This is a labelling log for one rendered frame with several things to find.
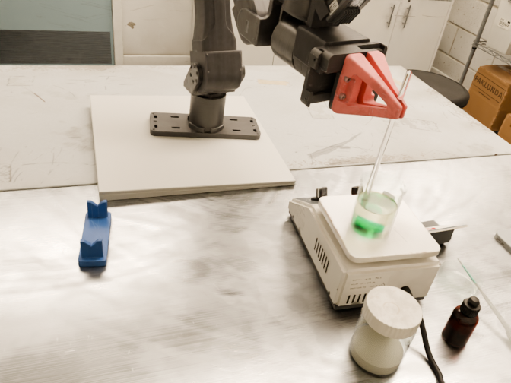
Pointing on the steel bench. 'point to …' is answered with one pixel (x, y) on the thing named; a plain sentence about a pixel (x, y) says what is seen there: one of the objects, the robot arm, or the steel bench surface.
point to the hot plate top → (426, 248)
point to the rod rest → (95, 235)
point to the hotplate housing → (401, 281)
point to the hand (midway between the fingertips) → (396, 109)
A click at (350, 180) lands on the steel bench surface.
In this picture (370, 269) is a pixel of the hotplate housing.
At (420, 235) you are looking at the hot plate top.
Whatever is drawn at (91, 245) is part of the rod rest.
